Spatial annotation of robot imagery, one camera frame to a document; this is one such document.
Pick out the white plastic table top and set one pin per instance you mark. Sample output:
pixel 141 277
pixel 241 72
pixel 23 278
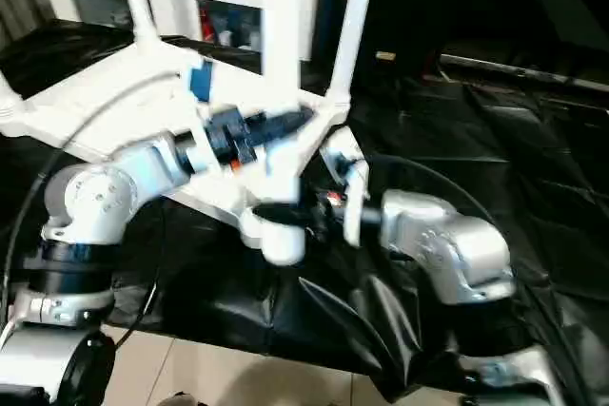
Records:
pixel 124 111

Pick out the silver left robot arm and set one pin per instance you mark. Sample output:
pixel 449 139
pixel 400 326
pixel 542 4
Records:
pixel 105 197

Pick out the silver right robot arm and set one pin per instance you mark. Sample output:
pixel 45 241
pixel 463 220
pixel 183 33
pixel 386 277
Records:
pixel 457 244

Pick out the red bottle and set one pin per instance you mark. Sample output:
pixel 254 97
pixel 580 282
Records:
pixel 206 26

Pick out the small yellow label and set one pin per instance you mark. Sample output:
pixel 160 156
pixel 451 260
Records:
pixel 385 56

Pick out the black table mat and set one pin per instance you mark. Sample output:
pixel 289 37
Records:
pixel 533 168

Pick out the silver metal rod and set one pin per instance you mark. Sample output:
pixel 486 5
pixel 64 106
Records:
pixel 533 71

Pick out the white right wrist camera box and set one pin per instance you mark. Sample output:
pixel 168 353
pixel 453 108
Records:
pixel 347 178

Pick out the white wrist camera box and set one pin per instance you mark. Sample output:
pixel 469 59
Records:
pixel 347 178
pixel 200 83

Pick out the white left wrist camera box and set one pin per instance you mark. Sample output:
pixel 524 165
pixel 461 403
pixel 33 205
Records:
pixel 200 83

